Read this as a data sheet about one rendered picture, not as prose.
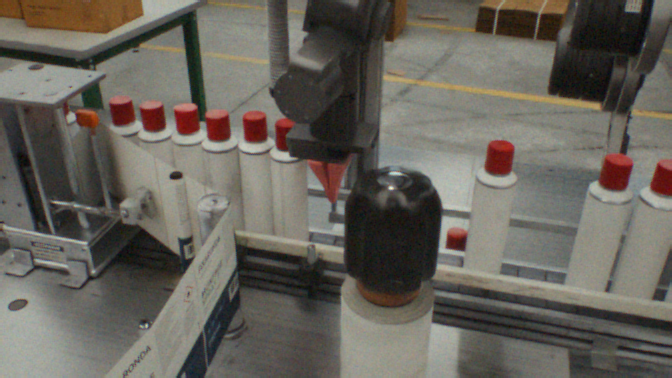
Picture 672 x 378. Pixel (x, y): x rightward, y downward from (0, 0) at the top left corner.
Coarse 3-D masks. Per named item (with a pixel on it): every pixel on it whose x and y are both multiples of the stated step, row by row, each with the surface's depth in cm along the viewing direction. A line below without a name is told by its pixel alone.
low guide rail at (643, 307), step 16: (256, 240) 88; (272, 240) 87; (288, 240) 87; (304, 256) 87; (336, 256) 85; (448, 272) 81; (464, 272) 81; (480, 272) 81; (496, 288) 80; (512, 288) 80; (528, 288) 79; (544, 288) 78; (560, 288) 78; (576, 288) 78; (576, 304) 78; (592, 304) 78; (608, 304) 77; (624, 304) 76; (640, 304) 76; (656, 304) 75
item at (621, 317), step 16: (320, 240) 93; (336, 240) 94; (256, 256) 90; (272, 256) 90; (448, 256) 90; (512, 272) 86; (528, 272) 86; (544, 272) 86; (560, 272) 86; (448, 288) 83; (464, 288) 83; (480, 288) 83; (608, 288) 83; (656, 288) 83; (528, 304) 81; (544, 304) 81; (560, 304) 81; (624, 320) 78; (640, 320) 78; (656, 320) 78
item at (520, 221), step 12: (312, 192) 91; (324, 192) 90; (348, 192) 89; (444, 204) 87; (456, 216) 86; (468, 216) 85; (516, 216) 84; (528, 216) 84; (528, 228) 84; (540, 228) 83; (552, 228) 83; (564, 228) 82; (576, 228) 82; (624, 240) 81
